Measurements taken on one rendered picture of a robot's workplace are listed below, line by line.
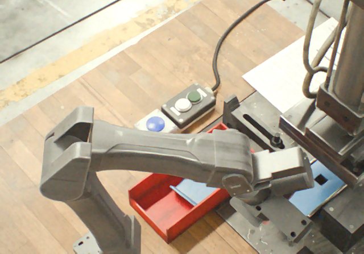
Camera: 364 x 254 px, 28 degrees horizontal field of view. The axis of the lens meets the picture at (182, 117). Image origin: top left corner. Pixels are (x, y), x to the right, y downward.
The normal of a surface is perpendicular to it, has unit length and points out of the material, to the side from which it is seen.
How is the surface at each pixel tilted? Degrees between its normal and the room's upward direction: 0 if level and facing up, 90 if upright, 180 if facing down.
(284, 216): 29
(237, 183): 90
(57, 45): 0
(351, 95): 90
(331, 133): 0
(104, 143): 14
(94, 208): 92
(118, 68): 0
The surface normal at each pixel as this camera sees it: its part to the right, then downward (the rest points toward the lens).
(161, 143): 0.23, -0.59
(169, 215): 0.00, -0.60
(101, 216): 0.07, 0.79
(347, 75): -0.71, 0.56
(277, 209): -0.36, -0.26
